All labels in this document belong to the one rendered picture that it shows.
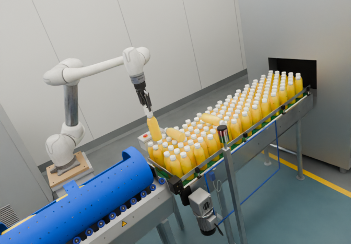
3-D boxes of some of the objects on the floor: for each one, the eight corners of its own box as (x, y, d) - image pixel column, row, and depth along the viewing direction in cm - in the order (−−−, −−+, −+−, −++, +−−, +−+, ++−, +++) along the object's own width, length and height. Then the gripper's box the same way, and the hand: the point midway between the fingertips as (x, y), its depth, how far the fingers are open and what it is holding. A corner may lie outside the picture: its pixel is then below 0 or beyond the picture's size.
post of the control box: (178, 228, 254) (150, 143, 212) (182, 225, 256) (154, 141, 214) (181, 230, 251) (153, 145, 209) (184, 228, 253) (157, 143, 211)
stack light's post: (243, 258, 212) (221, 149, 166) (246, 255, 214) (225, 146, 168) (247, 262, 209) (225, 151, 163) (250, 258, 211) (230, 148, 164)
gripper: (127, 82, 165) (138, 114, 175) (140, 85, 152) (151, 120, 162) (137, 78, 169) (147, 109, 179) (150, 81, 156) (160, 115, 166)
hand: (148, 110), depth 169 cm, fingers closed on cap, 4 cm apart
